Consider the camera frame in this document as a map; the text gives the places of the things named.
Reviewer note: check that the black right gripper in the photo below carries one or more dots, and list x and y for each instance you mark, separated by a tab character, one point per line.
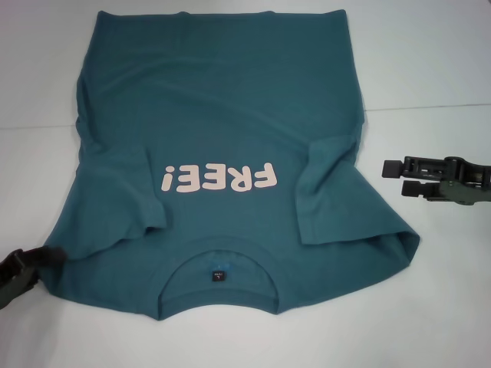
473	188

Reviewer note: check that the teal blue FREE t-shirt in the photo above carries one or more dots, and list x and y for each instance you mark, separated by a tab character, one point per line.
215	115

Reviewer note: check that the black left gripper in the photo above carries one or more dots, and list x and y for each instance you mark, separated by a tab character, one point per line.
13	276

